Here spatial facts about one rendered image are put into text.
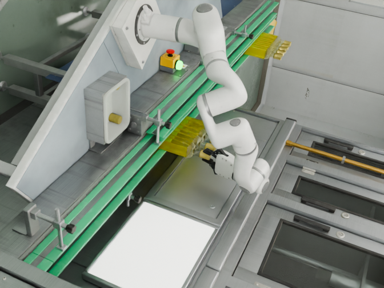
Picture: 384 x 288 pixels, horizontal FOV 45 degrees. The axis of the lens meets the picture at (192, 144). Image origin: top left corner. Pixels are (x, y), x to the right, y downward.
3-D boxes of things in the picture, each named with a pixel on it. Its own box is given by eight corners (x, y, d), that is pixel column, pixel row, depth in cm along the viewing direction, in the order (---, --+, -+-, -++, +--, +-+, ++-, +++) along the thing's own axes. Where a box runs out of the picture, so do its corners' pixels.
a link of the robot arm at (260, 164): (258, 180, 173) (272, 161, 176) (235, 167, 178) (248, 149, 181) (262, 199, 185) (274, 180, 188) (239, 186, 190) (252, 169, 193)
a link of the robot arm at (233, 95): (195, 66, 160) (202, 96, 151) (232, 52, 158) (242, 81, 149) (207, 92, 171) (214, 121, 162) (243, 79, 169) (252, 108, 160)
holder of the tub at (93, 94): (87, 150, 184) (104, 156, 181) (83, 88, 168) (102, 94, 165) (111, 129, 197) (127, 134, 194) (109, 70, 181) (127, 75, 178)
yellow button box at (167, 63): (159, 70, 223) (172, 74, 221) (159, 55, 219) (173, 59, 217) (165, 64, 229) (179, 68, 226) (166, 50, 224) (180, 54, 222)
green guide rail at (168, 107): (146, 118, 193) (163, 123, 191) (146, 116, 193) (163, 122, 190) (267, 1, 326) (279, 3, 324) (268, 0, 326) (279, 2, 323)
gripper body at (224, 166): (243, 178, 195) (221, 167, 200) (247, 159, 189) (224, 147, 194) (232, 187, 190) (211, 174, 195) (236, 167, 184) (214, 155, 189)
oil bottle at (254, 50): (235, 52, 290) (279, 63, 282) (236, 43, 287) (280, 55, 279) (238, 48, 295) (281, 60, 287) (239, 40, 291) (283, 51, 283)
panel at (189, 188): (81, 279, 160) (170, 319, 150) (80, 273, 158) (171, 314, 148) (190, 144, 228) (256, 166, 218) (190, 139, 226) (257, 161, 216)
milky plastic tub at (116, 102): (87, 139, 180) (107, 146, 178) (84, 88, 167) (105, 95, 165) (111, 119, 194) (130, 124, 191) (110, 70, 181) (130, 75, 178)
